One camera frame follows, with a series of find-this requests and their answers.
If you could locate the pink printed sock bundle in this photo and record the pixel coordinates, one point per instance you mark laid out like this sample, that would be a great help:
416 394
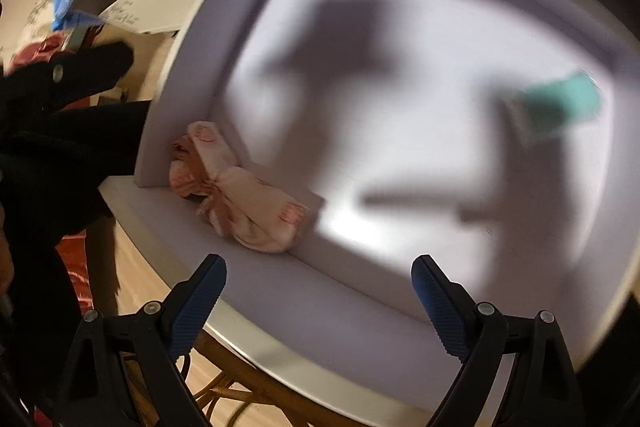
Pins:
250 207

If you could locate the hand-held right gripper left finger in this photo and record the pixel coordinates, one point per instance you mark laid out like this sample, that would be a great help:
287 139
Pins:
197 307

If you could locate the white drawer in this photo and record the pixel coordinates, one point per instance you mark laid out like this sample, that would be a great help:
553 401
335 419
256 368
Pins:
400 132

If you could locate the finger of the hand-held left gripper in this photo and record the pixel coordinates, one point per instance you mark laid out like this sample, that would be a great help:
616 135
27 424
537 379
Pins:
55 84

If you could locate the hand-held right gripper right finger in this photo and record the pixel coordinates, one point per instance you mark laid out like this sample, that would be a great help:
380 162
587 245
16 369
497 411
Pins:
440 307

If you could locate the teal cloth in clear packet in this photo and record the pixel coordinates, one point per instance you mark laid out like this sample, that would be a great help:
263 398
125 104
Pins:
555 102

